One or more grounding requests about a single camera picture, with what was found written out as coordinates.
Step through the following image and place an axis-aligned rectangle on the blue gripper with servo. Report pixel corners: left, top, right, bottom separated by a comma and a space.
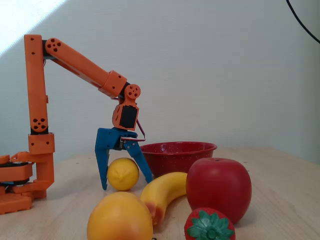
94, 126, 153, 191

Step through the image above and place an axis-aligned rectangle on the black hanging cable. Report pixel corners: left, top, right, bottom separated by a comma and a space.
286, 0, 320, 44

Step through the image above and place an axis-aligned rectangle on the red white servo cable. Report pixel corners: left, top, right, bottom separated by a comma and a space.
121, 119, 148, 143

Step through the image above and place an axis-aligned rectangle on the yellow orange toy peach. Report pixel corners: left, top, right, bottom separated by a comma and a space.
86, 191, 154, 240

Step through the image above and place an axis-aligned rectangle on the red toy apple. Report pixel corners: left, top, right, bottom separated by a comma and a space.
186, 157, 253, 225

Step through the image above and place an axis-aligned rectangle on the red toy strawberry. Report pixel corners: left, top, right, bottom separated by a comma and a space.
184, 207, 236, 240

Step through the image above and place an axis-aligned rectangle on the red speckled bowl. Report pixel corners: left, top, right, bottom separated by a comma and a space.
139, 141, 218, 178

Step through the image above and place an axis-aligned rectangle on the yellow toy banana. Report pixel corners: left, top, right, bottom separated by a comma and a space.
139, 171, 188, 227

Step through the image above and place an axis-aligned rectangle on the yellow toy lemon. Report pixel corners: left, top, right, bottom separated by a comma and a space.
107, 157, 140, 191

